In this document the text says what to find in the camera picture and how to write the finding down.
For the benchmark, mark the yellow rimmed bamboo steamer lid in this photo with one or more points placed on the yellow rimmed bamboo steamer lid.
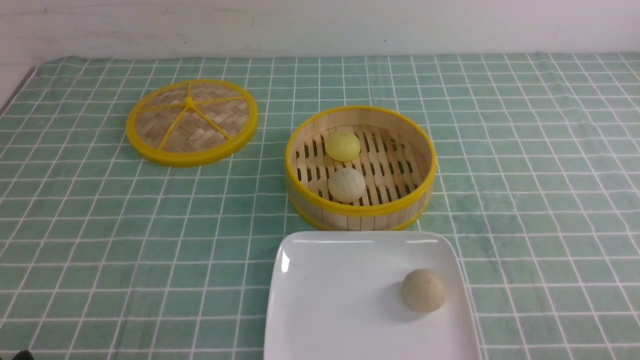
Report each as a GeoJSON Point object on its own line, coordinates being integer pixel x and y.
{"type": "Point", "coordinates": [192, 123]}

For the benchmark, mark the green checkered tablecloth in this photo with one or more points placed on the green checkered tablecloth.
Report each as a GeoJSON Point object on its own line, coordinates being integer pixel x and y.
{"type": "Point", "coordinates": [105, 256]}

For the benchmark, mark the white steamed bun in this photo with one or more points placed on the white steamed bun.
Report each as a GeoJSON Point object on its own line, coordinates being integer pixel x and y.
{"type": "Point", "coordinates": [346, 185]}

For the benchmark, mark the white square plate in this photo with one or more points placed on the white square plate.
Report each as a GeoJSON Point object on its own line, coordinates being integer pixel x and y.
{"type": "Point", "coordinates": [337, 295]}

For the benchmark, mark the beige steamed bun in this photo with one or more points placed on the beige steamed bun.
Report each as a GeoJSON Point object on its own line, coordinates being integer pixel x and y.
{"type": "Point", "coordinates": [423, 291]}

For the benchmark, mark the yellow steamed bun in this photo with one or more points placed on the yellow steamed bun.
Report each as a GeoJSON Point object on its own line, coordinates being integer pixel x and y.
{"type": "Point", "coordinates": [342, 146]}

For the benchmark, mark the yellow rimmed bamboo steamer basket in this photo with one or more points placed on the yellow rimmed bamboo steamer basket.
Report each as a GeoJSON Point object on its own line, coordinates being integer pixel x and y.
{"type": "Point", "coordinates": [396, 158]}

